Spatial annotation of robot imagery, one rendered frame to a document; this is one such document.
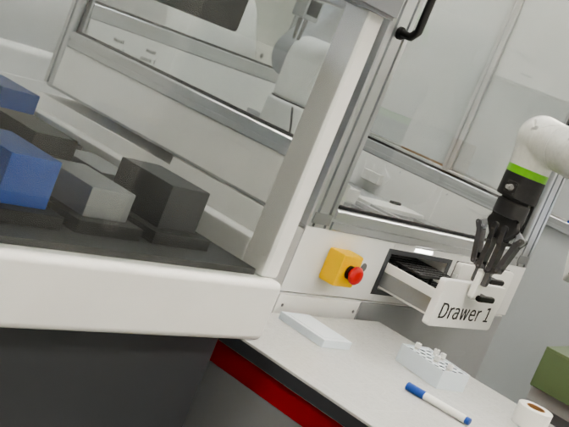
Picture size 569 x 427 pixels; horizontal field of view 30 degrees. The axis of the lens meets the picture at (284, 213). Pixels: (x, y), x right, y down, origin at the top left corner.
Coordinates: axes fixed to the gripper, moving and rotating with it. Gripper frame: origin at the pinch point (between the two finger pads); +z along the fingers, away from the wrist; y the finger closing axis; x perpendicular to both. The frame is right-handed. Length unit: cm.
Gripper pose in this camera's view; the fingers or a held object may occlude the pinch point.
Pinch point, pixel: (477, 284)
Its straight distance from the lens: 241.7
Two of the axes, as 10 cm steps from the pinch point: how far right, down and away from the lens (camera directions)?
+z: -3.7, 9.2, 1.5
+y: 7.0, 3.8, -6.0
